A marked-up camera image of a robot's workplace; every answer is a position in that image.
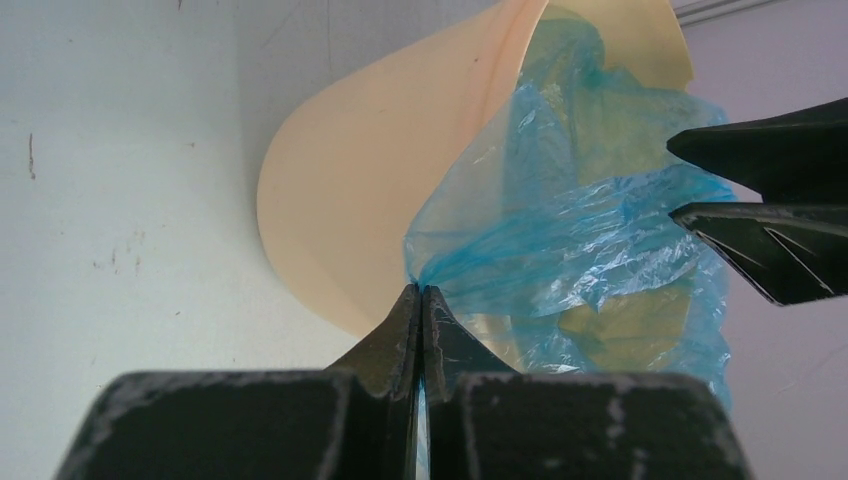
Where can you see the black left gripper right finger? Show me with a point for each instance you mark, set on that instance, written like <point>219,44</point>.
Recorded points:
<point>488,421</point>

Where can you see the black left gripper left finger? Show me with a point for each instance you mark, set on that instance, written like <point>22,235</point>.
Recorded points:
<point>355,419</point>

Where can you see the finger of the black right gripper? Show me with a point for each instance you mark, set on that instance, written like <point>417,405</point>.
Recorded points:
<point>790,253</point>
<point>798,157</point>

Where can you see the blue plastic trash bag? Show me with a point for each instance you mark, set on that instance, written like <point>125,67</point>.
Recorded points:
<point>551,238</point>

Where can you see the yellow capybara trash bin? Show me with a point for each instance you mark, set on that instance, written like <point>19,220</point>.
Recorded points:
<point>348,170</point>

